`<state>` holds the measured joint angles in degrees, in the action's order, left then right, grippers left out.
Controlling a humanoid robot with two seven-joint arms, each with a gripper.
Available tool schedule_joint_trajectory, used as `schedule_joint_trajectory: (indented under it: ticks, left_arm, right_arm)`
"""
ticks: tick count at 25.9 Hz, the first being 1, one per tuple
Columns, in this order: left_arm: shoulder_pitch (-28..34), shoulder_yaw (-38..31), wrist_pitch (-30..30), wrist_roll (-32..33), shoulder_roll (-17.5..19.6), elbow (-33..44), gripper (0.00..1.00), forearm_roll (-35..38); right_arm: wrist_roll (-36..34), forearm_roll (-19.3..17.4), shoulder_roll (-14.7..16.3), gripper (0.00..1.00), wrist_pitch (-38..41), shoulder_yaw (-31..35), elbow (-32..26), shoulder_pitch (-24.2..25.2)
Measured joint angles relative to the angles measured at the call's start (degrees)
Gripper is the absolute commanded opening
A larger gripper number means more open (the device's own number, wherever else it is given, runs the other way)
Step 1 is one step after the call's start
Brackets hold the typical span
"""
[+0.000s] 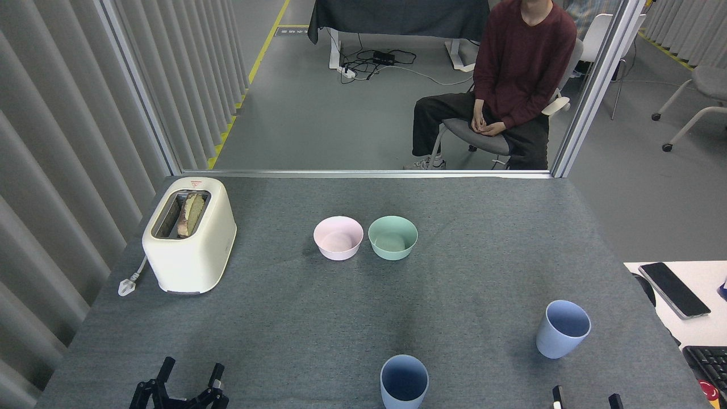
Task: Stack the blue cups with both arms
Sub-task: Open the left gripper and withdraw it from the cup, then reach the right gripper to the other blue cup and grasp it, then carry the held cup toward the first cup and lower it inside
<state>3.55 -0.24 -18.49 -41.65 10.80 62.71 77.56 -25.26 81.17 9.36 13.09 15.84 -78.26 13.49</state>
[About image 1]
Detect silver aluminium post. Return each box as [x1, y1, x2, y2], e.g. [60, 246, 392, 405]
[550, 0, 648, 178]

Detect white toaster cable with plug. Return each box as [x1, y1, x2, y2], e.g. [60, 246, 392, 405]
[118, 254, 149, 298]

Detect red round object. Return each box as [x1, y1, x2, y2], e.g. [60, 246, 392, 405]
[697, 379, 721, 407]

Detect black floor cables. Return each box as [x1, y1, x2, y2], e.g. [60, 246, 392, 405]
[340, 34, 418, 84]

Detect cream white toaster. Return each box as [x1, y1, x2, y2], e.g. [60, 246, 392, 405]
[141, 177, 237, 296]

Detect toast slice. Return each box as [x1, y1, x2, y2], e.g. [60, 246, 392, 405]
[176, 192, 206, 238]

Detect silver aluminium rail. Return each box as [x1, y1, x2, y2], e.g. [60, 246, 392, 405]
[181, 169, 554, 180]

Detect person in background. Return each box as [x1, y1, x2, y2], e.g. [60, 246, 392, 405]
[565, 0, 613, 41]

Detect white side desk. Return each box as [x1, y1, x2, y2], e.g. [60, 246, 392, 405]
[623, 260, 727, 348]

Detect table with black cloth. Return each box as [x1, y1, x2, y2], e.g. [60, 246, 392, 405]
[307, 0, 492, 73]

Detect light blue plastic cup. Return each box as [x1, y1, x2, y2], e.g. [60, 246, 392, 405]
[536, 300, 592, 360]
[380, 354, 430, 409]

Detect black smartphone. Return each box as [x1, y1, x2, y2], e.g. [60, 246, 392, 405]
[638, 262, 712, 320]

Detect grey swivel chair white base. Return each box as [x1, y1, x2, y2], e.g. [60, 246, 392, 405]
[651, 65, 727, 153]

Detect green plastic bowl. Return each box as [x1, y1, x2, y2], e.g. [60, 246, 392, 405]
[367, 215, 419, 261]

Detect grey office chair with armrests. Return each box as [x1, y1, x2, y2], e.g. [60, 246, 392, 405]
[426, 37, 584, 170]

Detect white plastic chair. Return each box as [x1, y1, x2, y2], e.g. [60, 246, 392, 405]
[576, 12, 648, 121]

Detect black keyboard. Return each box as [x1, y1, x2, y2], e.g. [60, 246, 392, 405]
[682, 345, 727, 398]

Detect pink plastic bowl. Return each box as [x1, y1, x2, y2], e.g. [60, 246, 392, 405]
[313, 216, 364, 261]

